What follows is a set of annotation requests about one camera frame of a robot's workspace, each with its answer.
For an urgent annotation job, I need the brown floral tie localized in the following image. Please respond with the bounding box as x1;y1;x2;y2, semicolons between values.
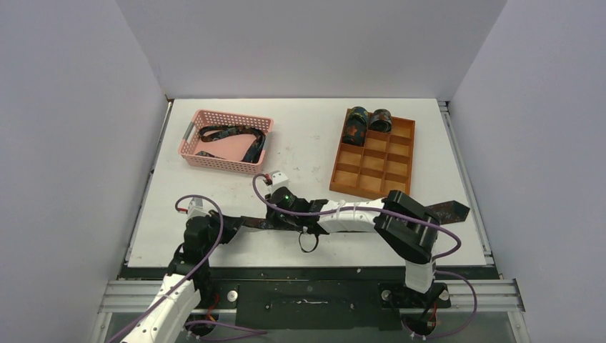
242;200;470;232

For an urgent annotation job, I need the dark patterned tie in basket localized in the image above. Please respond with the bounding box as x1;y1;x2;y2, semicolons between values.
198;125;267;164

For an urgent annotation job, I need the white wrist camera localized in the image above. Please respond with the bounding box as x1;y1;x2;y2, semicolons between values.
187;198;208;219
264;171;289;194

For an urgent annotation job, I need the pink perforated plastic basket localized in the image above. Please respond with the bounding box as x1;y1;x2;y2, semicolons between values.
178;109;274;174

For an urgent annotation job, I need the wooden compartment tray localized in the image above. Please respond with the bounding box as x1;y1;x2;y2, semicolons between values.
329;110;416;199

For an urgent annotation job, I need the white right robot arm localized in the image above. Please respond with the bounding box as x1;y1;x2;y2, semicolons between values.
264;187;441;307

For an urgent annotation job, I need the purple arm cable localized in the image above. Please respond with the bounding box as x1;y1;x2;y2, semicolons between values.
252;173;479;339
109;194;269;343

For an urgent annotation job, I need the rolled dark grey tie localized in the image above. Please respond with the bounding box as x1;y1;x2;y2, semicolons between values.
369;109;392;133

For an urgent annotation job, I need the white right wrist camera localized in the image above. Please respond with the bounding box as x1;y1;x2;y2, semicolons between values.
264;171;289;194

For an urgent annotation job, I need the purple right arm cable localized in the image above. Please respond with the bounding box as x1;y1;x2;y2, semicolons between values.
252;173;479;339

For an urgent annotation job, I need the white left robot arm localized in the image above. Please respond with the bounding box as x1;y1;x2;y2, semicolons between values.
110;213;244;342

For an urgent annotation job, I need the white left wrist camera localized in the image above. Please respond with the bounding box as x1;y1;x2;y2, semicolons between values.
187;198;208;219

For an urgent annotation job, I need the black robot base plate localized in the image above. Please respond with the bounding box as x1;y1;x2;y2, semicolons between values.
197;267;496;331

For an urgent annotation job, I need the rolled dark floral tie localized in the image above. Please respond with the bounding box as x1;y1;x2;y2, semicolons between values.
342;106;369;146

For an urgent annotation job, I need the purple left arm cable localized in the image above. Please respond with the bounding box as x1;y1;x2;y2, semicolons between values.
109;194;269;343

